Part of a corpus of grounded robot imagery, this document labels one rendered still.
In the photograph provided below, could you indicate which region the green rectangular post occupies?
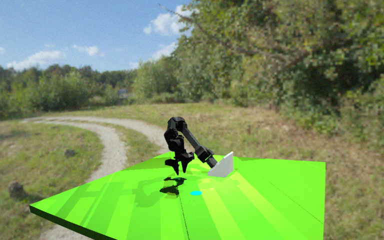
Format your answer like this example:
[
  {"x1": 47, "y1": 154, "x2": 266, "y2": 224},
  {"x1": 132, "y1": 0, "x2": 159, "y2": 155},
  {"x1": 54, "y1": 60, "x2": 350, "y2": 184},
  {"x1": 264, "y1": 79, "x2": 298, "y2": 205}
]
[{"x1": 174, "y1": 177, "x2": 184, "y2": 183}]

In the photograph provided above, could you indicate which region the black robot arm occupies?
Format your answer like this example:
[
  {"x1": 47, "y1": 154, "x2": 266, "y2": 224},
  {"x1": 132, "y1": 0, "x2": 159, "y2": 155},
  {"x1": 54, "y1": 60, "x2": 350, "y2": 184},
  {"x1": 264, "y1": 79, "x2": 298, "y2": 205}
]
[{"x1": 164, "y1": 116, "x2": 218, "y2": 170}]

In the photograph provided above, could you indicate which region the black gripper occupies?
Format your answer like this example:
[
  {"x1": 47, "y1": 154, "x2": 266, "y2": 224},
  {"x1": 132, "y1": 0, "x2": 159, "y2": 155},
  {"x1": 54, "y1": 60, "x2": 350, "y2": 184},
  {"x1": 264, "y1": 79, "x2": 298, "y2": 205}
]
[{"x1": 164, "y1": 148, "x2": 191, "y2": 176}]

